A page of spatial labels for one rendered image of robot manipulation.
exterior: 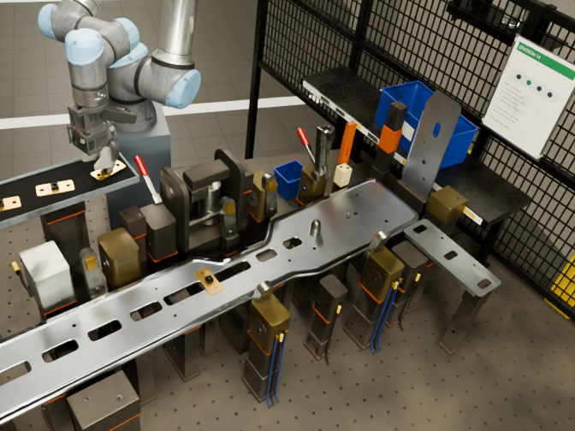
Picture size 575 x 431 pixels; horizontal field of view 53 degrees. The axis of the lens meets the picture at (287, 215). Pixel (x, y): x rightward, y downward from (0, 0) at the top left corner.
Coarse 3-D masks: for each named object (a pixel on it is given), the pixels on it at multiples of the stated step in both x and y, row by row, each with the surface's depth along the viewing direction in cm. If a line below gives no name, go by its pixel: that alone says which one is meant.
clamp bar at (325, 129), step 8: (320, 128) 161; (328, 128) 163; (320, 136) 162; (328, 136) 160; (320, 144) 163; (328, 144) 165; (320, 152) 165; (328, 152) 167; (320, 160) 166; (328, 160) 169; (320, 168) 168; (328, 168) 171; (320, 176) 170
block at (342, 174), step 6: (336, 168) 175; (342, 168) 174; (348, 168) 174; (336, 174) 176; (342, 174) 173; (348, 174) 175; (336, 180) 177; (342, 180) 175; (348, 180) 177; (336, 186) 178; (342, 186) 177
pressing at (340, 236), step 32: (352, 192) 176; (384, 192) 178; (288, 224) 163; (352, 224) 166; (384, 224) 168; (288, 256) 154; (320, 256) 155; (352, 256) 158; (128, 288) 140; (160, 288) 141; (224, 288) 144; (64, 320) 132; (96, 320) 133; (128, 320) 134; (160, 320) 135; (192, 320) 136; (0, 352) 124; (32, 352) 125; (96, 352) 127; (128, 352) 128; (32, 384) 120; (64, 384) 121; (0, 416) 114
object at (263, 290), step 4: (264, 280) 135; (268, 280) 134; (260, 284) 133; (264, 284) 133; (268, 284) 133; (256, 288) 134; (260, 288) 133; (264, 288) 132; (268, 288) 132; (272, 288) 134; (256, 292) 135; (260, 292) 133; (264, 292) 133; (268, 292) 134; (256, 296) 135; (260, 296) 133; (264, 296) 135; (268, 296) 136; (256, 300) 136; (260, 300) 135; (248, 308) 141
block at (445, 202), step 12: (444, 192) 172; (456, 192) 172; (432, 204) 172; (444, 204) 168; (456, 204) 168; (432, 216) 174; (444, 216) 170; (456, 216) 173; (420, 228) 180; (444, 228) 174; (432, 276) 194
